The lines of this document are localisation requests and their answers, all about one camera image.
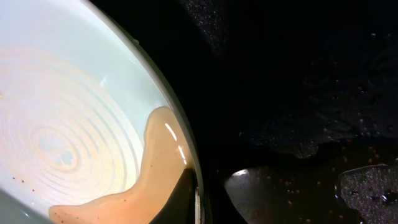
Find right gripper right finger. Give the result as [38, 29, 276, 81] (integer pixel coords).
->
[223, 166, 276, 224]

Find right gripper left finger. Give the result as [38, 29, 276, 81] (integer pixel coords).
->
[150, 169, 196, 224]

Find light blue plate top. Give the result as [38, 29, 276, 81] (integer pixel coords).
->
[1, 0, 206, 223]

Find black round tray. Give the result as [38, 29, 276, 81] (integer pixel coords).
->
[95, 1, 397, 223]

